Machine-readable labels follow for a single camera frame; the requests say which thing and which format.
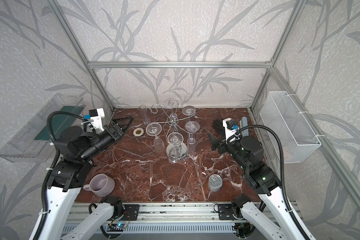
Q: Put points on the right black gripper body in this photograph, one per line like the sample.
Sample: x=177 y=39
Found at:
x=221 y=145

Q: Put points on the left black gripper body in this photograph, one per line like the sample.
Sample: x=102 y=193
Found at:
x=110 y=131

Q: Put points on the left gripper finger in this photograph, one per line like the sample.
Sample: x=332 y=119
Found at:
x=124 y=128
x=123 y=121

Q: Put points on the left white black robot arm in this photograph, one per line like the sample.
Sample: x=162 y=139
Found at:
x=75 y=150

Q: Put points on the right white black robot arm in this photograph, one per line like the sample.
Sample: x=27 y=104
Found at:
x=248 y=154

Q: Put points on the white tape roll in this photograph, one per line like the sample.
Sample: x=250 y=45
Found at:
x=138 y=132

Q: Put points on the black glove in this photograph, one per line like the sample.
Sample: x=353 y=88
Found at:
x=218 y=124

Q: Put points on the green mat in tray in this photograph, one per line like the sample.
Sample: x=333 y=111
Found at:
x=60 y=122

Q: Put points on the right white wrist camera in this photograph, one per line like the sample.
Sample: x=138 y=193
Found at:
x=231 y=128

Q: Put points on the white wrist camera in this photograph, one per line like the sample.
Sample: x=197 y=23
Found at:
x=231 y=128
x=94 y=120

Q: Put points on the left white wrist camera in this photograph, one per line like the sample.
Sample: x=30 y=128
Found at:
x=94 y=120

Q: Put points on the silver wire wine glass rack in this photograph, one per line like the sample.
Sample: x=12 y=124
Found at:
x=173 y=122

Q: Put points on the aluminium frame crossbar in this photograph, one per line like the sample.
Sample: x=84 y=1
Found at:
x=250 y=65

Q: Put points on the white wire mesh basket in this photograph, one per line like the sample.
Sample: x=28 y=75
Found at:
x=281 y=114

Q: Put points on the clear plastic wall tray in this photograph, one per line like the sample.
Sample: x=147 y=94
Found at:
x=22 y=148

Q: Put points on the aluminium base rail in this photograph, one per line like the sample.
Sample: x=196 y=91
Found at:
x=180 y=219

